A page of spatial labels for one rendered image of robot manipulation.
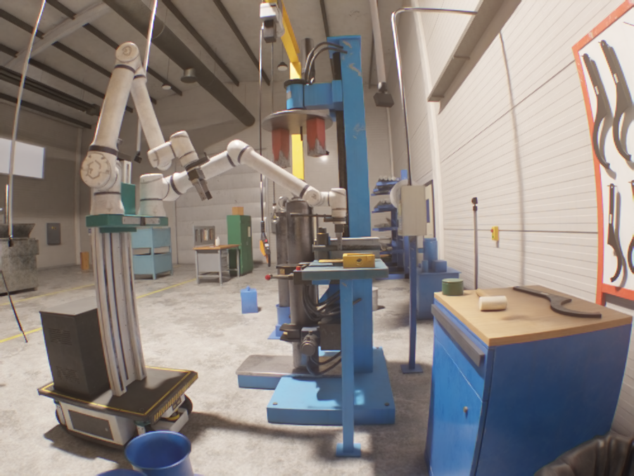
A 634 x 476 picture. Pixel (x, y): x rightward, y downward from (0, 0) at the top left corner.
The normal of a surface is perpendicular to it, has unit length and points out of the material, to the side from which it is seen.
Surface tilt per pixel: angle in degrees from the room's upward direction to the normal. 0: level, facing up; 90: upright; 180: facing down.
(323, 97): 90
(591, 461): 52
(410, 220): 90
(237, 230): 90
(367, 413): 90
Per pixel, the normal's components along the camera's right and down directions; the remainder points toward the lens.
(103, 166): 0.44, 0.11
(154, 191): 0.65, 0.00
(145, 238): -0.06, 0.03
